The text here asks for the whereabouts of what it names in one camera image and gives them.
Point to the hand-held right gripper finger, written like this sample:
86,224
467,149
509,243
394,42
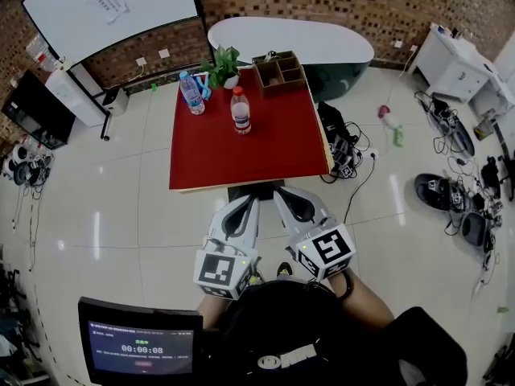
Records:
283,215
318,207

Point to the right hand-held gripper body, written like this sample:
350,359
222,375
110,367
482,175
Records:
324,251

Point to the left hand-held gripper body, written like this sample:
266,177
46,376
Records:
215,269

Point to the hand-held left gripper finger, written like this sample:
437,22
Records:
217,221
252,223

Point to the red-capped clear plastic bottle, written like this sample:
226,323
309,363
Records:
240,113

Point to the blue-capped clear plastic bottle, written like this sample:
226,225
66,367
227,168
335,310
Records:
192,95

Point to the person's right forearm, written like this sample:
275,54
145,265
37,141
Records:
366,304

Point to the person's left forearm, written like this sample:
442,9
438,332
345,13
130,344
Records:
211,312

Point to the black table base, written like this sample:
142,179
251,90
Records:
257,191

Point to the black wristband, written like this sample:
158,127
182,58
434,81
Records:
347,286

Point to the person's yellow-green shoe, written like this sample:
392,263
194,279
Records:
256,278
285,269

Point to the pile of spare grippers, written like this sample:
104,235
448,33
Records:
344,157

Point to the red tablecloth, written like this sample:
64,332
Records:
241,151

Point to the person's black clothed body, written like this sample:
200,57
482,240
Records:
306,336

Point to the black bag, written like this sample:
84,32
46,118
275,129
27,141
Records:
332,121

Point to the black monitor with timer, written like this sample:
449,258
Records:
138,344

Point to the pink and white device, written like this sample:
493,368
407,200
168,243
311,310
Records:
385,112

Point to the black headset with marker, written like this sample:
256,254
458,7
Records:
436,191

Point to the blue plastic tool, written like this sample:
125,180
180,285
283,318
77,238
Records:
204,89

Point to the brown wooden organizer box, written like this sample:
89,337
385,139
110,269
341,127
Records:
281,75

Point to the grey black headset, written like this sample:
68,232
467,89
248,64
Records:
474,228

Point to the green plant in white pot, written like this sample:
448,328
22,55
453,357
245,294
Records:
221,68

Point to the small white bin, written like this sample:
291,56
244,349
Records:
116,102

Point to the white oval counter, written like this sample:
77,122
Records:
293,42

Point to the black office chair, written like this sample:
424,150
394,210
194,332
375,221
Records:
501,163

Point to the white cabinet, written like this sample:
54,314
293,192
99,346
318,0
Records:
454,66

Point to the white and black headsets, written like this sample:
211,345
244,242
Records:
26,165

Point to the black television screen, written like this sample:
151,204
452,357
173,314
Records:
38,113

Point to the white projection board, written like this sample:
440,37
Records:
112,12

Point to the paper sheet on board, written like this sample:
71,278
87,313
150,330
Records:
108,3

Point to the white wall socket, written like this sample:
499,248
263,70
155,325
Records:
414,49
140,61
398,44
163,53

